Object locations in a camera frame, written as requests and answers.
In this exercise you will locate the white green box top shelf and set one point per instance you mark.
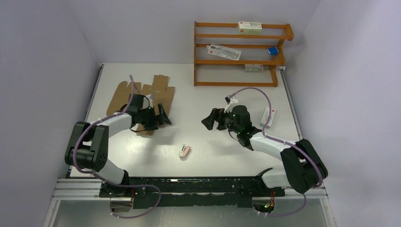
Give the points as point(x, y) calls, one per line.
point(249, 28)

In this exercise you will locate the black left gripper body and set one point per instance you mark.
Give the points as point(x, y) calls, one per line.
point(148, 122)

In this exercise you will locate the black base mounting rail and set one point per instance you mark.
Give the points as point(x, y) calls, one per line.
point(192, 191)

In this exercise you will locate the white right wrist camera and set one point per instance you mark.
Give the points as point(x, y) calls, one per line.
point(231, 103)

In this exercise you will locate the clear plastic packet on shelf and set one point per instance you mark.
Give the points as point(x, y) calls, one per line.
point(224, 52)

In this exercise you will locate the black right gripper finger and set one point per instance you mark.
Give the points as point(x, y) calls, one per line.
point(221, 120)
point(208, 122)

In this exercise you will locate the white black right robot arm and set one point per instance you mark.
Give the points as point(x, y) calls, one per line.
point(302, 167)

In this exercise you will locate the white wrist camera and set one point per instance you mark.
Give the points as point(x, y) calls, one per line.
point(151, 97)
point(231, 103)

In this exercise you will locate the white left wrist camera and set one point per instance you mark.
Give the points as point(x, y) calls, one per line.
point(151, 97)

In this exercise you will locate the blue small object on shelf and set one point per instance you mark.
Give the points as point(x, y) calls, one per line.
point(273, 50)

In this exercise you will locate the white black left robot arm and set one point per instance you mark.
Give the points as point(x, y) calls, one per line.
point(87, 149)

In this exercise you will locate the brown cardboard box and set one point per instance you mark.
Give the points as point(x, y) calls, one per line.
point(163, 95)

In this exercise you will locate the white flat box bottom shelf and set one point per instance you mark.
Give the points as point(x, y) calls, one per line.
point(253, 68)

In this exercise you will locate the orange wooden shelf rack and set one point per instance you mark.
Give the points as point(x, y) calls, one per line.
point(211, 70)

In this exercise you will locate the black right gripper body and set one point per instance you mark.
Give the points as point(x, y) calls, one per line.
point(230, 125)

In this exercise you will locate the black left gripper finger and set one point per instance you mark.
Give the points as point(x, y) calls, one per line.
point(162, 117)
point(148, 112)

